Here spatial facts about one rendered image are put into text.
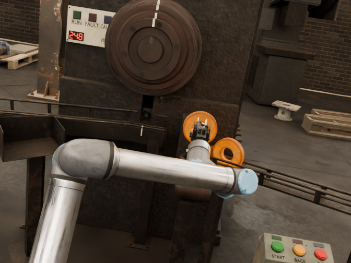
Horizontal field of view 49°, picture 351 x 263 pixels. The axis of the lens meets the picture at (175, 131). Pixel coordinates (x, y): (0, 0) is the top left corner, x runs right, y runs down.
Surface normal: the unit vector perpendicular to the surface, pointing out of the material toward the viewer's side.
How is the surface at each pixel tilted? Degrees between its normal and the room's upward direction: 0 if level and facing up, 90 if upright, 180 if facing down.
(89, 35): 90
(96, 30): 90
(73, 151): 54
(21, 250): 0
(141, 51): 90
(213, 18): 90
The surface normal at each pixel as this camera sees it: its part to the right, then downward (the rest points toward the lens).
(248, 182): 0.52, -0.11
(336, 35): -0.08, 0.32
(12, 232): 0.15, -0.93
